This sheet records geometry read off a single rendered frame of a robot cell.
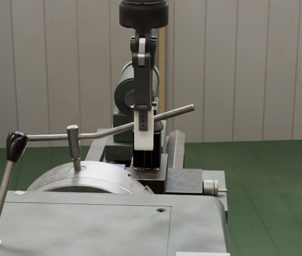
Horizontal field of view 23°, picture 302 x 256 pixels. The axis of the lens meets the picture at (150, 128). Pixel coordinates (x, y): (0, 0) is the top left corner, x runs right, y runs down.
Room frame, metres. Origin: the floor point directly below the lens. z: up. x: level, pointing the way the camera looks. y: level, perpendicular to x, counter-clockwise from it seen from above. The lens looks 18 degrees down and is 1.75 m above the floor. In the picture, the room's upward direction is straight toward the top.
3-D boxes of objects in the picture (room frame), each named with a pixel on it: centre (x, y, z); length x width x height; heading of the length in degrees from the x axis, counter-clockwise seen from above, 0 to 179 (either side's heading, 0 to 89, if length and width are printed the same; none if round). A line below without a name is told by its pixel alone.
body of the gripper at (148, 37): (1.12, 0.01, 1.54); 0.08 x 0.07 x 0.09; 177
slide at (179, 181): (1.94, 0.07, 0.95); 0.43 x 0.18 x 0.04; 86
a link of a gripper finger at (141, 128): (1.10, 0.01, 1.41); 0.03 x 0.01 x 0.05; 177
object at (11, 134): (1.04, 0.20, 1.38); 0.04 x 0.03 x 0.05; 176
